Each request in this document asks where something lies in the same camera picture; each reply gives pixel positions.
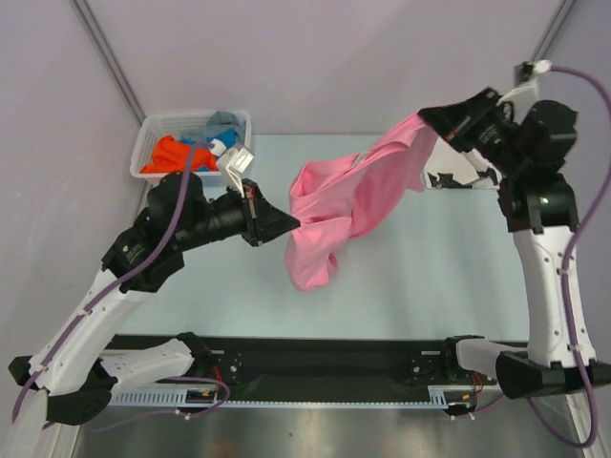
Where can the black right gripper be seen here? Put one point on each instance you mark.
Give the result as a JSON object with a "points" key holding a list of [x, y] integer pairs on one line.
{"points": [[456, 122]]}

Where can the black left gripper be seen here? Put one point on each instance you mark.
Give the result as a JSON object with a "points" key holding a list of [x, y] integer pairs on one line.
{"points": [[263, 222]]}

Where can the pink t shirt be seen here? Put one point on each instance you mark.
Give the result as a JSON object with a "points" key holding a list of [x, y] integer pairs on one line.
{"points": [[347, 197]]}

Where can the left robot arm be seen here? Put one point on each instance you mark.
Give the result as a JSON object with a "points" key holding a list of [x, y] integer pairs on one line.
{"points": [[76, 382]]}

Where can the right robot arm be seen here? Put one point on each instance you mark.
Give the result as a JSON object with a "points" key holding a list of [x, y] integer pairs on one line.
{"points": [[541, 212]]}

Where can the folded white printed t shirt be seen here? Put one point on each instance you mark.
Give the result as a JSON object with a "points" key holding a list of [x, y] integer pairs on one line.
{"points": [[448, 169]]}

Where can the blue t shirt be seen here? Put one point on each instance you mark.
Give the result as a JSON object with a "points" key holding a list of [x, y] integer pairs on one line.
{"points": [[213, 148]]}

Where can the grey t shirt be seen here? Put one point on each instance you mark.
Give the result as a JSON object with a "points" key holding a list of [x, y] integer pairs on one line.
{"points": [[217, 123]]}

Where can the orange t shirt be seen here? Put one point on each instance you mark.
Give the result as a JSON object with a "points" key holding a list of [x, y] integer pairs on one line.
{"points": [[169, 156]]}

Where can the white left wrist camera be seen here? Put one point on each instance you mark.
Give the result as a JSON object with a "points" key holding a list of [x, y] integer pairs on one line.
{"points": [[232, 165]]}

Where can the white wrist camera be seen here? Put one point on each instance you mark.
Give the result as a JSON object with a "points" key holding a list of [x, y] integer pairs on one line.
{"points": [[525, 93], [232, 165]]}

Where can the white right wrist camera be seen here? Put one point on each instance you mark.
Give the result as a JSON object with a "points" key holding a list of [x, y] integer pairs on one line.
{"points": [[525, 93]]}

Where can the left slotted cable duct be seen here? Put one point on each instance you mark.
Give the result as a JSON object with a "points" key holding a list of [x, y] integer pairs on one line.
{"points": [[167, 397]]}

